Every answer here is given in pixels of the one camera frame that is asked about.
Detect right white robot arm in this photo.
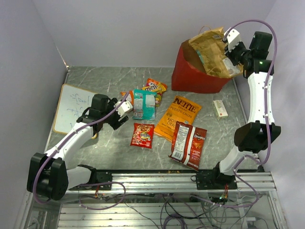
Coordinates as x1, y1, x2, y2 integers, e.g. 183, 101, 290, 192
210, 29, 281, 189

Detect orange Kettle chips bag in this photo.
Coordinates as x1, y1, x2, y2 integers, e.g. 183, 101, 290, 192
154, 96, 202, 141

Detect aluminium rail frame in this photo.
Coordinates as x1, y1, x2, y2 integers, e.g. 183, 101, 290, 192
15, 170, 288, 229

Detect loose cables under table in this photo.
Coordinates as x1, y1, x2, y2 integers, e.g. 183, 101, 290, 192
78, 182, 260, 229

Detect yellow M&M's bag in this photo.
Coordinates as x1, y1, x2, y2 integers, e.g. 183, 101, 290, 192
142, 82, 167, 94

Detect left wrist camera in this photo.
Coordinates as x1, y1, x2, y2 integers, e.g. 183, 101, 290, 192
116, 101, 133, 117

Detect small white box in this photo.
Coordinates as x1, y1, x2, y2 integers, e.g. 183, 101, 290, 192
213, 100, 228, 120

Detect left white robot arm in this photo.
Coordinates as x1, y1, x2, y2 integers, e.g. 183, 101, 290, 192
27, 94, 133, 204

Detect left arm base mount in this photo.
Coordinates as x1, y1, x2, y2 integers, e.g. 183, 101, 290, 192
69, 170, 112, 190

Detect red Doritos bag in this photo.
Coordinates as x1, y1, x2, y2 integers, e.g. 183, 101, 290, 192
169, 122, 207, 171

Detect orange Fox's candy bag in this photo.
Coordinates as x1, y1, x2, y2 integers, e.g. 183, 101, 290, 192
146, 78, 163, 106

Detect brown snack pouch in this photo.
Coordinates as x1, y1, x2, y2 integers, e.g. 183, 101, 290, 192
188, 27, 242, 78

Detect red paper bag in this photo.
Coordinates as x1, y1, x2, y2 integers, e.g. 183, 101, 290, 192
172, 39, 232, 94

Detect orange snack packet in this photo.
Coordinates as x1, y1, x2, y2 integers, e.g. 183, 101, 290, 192
120, 90, 134, 105

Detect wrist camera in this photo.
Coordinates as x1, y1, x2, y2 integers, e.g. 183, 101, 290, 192
116, 101, 133, 117
223, 28, 241, 52

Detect teal Fox's candy bag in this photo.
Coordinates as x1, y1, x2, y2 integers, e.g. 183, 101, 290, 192
132, 89, 157, 120

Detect small red snack packet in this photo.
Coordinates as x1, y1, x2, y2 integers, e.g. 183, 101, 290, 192
130, 123, 155, 149

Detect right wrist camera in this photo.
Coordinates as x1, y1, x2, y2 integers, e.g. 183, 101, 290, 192
223, 28, 241, 52

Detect small whiteboard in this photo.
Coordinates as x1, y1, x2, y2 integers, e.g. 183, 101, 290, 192
53, 84, 96, 134

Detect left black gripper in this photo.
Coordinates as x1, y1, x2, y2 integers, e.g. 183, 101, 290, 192
101, 98, 129, 130

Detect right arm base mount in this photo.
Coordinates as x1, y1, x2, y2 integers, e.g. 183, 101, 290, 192
191, 169, 237, 190

